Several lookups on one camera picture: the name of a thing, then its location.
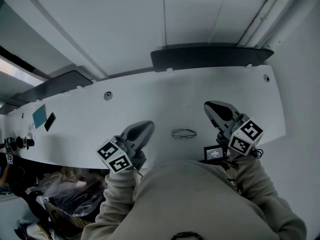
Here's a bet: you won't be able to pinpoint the clear plastic bag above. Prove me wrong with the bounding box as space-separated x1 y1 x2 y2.
26 167 107 219

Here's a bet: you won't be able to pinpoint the black cable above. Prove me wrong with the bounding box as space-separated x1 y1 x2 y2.
251 147 265 160

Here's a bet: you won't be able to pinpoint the person's right forearm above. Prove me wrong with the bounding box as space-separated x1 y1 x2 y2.
231 155 307 240

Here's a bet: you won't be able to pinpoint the small black display device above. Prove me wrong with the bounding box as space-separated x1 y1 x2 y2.
203 145 226 163

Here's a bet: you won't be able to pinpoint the spare black hand-held gripper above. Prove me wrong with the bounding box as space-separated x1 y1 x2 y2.
4 136 36 165

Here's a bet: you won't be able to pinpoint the black smartphone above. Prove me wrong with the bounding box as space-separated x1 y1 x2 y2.
43 111 57 133

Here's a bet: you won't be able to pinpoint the short black desk partition panel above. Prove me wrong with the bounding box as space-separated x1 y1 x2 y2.
17 70 94 103

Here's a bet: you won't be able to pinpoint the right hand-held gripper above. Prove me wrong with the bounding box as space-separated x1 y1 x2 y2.
203 100 265 160

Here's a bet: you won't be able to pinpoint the person's beige sweatshirt torso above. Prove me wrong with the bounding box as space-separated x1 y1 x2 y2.
80 158 281 240

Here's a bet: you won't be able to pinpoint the teal notebook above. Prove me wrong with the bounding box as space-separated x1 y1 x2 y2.
32 103 48 130

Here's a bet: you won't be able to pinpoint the black chain strap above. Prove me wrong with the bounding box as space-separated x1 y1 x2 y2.
170 230 205 240

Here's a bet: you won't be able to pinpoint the person's left forearm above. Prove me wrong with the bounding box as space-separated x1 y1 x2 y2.
94 167 142 240

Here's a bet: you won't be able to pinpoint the long black desk partition panel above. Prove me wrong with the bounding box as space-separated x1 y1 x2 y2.
150 42 275 73

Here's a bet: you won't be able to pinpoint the black thin-framed glasses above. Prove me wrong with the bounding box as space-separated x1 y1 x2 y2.
171 128 198 140

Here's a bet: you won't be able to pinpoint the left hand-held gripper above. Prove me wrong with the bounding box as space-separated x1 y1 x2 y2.
96 120 155 175

